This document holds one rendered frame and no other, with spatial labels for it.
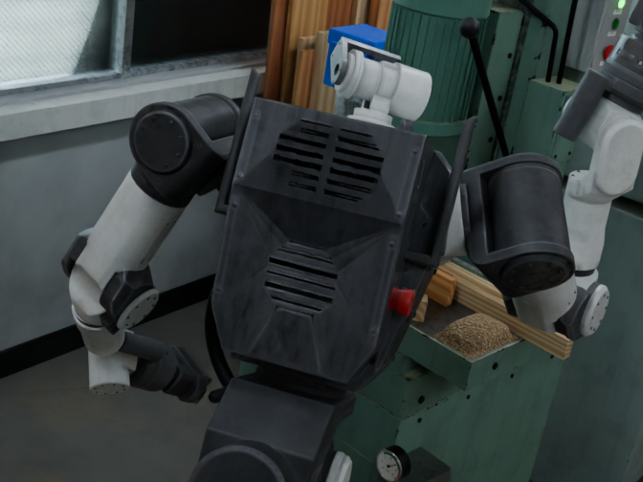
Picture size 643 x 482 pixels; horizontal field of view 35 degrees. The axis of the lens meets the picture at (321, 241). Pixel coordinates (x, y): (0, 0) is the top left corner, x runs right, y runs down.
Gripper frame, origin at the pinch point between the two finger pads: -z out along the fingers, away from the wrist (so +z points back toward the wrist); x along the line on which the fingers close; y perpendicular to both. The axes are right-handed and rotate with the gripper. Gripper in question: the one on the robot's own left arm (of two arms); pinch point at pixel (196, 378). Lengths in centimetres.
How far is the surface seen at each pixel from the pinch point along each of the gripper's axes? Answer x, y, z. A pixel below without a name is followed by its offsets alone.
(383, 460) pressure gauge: 29.3, 11.2, -19.7
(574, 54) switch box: -1, 90, -28
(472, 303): 19, 42, -26
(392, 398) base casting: 21.8, 19.9, -21.0
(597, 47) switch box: 2, 94, -28
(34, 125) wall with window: -113, -5, -22
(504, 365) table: 32, 38, -25
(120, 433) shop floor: -62, -60, -70
